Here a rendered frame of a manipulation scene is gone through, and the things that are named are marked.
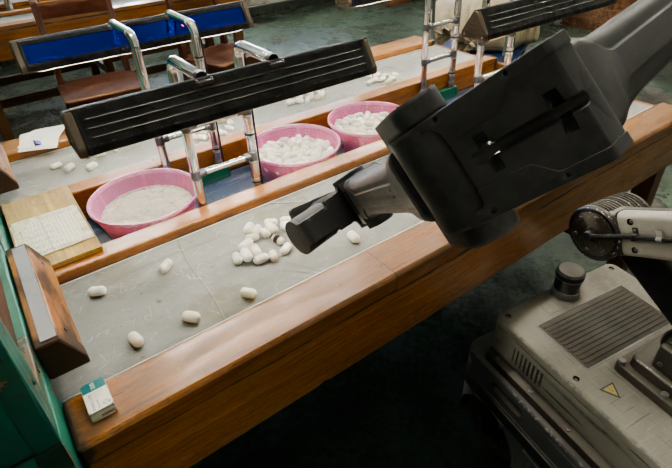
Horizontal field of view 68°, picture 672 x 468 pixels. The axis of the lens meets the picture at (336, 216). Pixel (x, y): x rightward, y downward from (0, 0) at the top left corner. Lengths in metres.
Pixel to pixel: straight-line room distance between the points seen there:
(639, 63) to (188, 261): 0.92
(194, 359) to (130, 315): 0.20
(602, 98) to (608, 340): 1.09
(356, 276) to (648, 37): 0.70
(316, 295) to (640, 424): 0.70
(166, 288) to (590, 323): 0.99
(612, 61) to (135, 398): 0.75
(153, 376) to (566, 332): 0.93
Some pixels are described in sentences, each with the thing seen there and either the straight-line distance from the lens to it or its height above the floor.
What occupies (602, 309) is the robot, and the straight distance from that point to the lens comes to 1.44.
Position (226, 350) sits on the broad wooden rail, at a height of 0.76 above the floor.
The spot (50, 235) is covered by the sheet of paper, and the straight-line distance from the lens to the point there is 1.25.
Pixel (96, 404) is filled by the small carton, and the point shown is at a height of 0.79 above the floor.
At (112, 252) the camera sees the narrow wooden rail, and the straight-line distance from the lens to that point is 1.16.
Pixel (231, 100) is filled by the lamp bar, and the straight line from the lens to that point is 0.96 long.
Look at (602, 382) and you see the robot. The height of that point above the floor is 0.47.
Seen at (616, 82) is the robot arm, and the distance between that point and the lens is 0.34.
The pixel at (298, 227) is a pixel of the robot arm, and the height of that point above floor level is 0.98.
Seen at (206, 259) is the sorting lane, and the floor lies 0.74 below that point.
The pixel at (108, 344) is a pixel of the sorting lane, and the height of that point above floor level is 0.74.
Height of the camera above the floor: 1.40
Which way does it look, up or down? 34 degrees down
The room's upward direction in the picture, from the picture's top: 3 degrees counter-clockwise
